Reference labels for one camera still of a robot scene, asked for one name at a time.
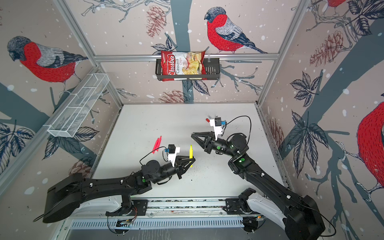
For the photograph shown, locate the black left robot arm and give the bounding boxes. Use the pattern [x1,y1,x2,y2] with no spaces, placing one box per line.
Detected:
[42,156,196,224]

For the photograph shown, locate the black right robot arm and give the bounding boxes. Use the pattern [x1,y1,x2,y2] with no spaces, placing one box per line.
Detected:
[191,132,326,240]

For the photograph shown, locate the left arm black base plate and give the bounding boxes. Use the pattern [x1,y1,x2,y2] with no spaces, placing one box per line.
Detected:
[119,199,149,217]

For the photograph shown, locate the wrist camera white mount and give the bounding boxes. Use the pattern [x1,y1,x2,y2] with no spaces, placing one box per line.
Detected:
[167,144,181,167]
[209,117,227,140]

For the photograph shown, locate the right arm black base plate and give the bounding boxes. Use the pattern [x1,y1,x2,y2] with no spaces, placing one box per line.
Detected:
[223,198,262,216]

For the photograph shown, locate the red cassava chips bag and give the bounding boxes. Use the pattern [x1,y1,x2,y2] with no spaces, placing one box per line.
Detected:
[161,51,207,77]

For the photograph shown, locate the black wire wall basket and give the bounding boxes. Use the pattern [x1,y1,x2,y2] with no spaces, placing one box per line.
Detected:
[155,58,221,82]

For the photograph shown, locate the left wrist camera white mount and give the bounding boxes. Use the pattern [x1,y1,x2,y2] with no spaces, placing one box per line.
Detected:
[167,144,181,167]

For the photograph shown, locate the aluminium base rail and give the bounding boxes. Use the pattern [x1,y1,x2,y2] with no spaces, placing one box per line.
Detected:
[71,196,310,218]

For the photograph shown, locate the white wire mesh shelf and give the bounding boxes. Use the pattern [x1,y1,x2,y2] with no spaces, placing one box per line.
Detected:
[48,73,110,138]

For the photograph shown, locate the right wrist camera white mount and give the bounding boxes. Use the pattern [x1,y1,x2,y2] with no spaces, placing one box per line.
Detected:
[209,117,227,140]

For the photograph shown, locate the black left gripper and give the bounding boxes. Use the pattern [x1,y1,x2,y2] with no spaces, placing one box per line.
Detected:
[151,155,195,185]

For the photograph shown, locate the yellow highlighter pen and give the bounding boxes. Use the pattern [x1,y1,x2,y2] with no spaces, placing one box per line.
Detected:
[189,145,194,159]

